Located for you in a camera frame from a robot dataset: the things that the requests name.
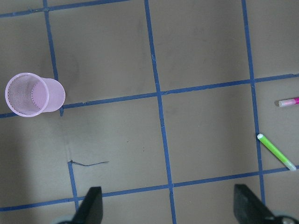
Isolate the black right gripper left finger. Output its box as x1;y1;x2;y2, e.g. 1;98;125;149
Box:
71;187;103;224

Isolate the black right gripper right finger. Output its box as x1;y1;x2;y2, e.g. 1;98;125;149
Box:
234;184;280;224

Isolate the pink highlighter pen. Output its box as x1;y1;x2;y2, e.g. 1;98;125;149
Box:
278;98;299;107

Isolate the pink mesh cup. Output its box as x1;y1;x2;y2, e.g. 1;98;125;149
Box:
5;73;65;118

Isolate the green highlighter pen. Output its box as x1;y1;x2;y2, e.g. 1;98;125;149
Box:
257;133;297;171

